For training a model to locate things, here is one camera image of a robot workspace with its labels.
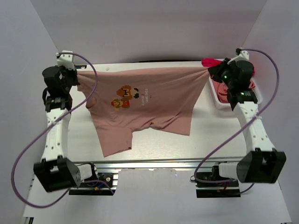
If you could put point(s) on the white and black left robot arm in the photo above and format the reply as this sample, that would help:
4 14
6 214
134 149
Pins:
55 171

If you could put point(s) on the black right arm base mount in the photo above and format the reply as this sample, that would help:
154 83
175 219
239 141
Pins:
216 189

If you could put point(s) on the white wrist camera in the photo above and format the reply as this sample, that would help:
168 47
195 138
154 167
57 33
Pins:
241 55
66 59

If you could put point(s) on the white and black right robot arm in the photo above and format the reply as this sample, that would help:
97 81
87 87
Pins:
262 162

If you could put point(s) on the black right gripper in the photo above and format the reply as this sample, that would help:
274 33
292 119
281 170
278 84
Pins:
215 71

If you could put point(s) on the white perforated plastic basket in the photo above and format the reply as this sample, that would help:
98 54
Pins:
221 106

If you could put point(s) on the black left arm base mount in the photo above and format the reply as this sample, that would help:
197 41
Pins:
106 186

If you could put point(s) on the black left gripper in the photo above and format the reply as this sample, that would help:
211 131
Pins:
73 73

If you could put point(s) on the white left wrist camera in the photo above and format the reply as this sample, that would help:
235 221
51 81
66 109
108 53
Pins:
66 59

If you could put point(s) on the dusty pink t shirt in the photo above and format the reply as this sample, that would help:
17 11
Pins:
132 100

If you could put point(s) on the black xdof label sticker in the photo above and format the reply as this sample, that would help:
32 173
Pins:
81 66

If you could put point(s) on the magenta t shirt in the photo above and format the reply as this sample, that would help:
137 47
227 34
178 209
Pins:
210 62

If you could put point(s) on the coral pink t shirt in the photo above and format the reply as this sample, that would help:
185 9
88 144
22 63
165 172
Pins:
221 91

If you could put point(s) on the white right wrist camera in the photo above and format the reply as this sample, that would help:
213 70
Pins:
241 55

